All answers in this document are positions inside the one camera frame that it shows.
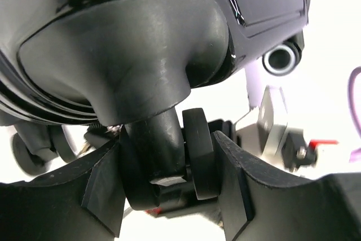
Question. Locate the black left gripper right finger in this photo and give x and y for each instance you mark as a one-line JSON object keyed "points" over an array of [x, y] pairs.
{"points": [[261, 202]]}

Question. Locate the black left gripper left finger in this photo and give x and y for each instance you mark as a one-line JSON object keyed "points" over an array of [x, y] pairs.
{"points": [[83, 200]]}

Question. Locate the space astronaut kids suitcase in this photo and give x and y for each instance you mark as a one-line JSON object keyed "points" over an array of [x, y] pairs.
{"points": [[129, 63]]}

